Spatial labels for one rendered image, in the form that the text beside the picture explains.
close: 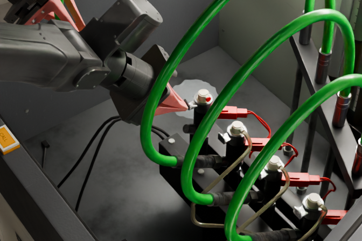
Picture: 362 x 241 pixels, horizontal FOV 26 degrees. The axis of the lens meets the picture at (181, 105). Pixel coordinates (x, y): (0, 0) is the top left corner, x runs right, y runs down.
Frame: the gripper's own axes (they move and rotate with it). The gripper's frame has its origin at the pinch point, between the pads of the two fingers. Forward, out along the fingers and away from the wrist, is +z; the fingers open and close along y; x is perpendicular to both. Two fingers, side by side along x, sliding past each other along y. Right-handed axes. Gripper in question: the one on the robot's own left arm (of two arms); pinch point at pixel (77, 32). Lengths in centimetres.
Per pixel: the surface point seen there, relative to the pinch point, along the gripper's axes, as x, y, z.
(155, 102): -9.4, -17.3, 9.4
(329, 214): -12.8, -15.8, 37.9
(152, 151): -2.8, -16.0, 14.8
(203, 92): -5.5, 1.1, 19.7
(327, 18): -30.5, -12.7, 16.7
